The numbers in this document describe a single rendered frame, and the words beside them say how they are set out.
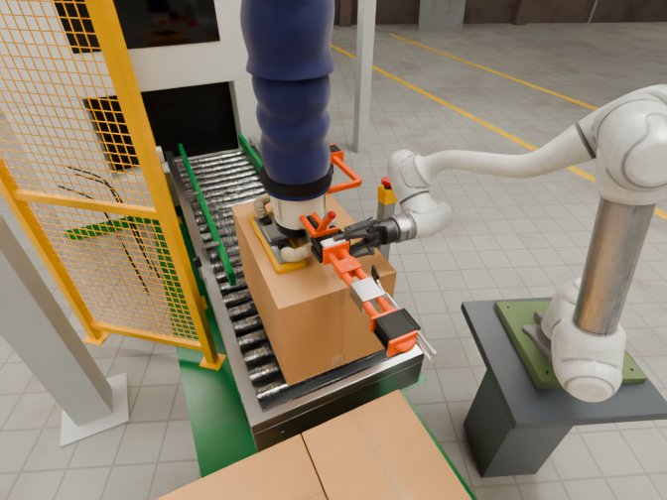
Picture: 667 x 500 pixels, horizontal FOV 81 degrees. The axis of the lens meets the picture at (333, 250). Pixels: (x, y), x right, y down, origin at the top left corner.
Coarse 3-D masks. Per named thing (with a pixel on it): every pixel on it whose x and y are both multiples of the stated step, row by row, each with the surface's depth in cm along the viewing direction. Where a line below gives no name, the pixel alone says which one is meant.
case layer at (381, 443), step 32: (352, 416) 139; (384, 416) 139; (416, 416) 139; (288, 448) 130; (320, 448) 130; (352, 448) 130; (384, 448) 130; (416, 448) 130; (224, 480) 123; (256, 480) 123; (288, 480) 123; (320, 480) 124; (352, 480) 123; (384, 480) 123; (416, 480) 123; (448, 480) 123
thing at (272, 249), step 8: (248, 216) 146; (256, 216) 145; (272, 216) 145; (256, 224) 142; (264, 224) 140; (256, 232) 138; (264, 232) 137; (264, 240) 135; (280, 240) 130; (288, 240) 134; (264, 248) 132; (272, 248) 130; (280, 248) 129; (296, 248) 131; (272, 256) 128; (280, 256) 127; (272, 264) 127; (280, 264) 125; (288, 264) 125; (296, 264) 125; (304, 264) 126; (280, 272) 123
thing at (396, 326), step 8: (384, 312) 91; (392, 312) 91; (400, 312) 91; (376, 320) 90; (384, 320) 90; (392, 320) 90; (400, 320) 90; (408, 320) 90; (376, 328) 92; (384, 328) 88; (392, 328) 88; (400, 328) 88; (408, 328) 88; (376, 336) 92; (384, 336) 89; (392, 336) 86; (400, 336) 86; (408, 336) 86; (416, 336) 88; (384, 344) 90; (392, 344) 85; (392, 352) 87
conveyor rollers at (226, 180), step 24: (192, 168) 287; (216, 168) 286; (240, 168) 285; (216, 192) 258; (240, 192) 257; (264, 192) 262; (216, 216) 237; (216, 264) 202; (240, 312) 178; (240, 336) 166; (264, 336) 167; (360, 360) 160; (384, 360) 157
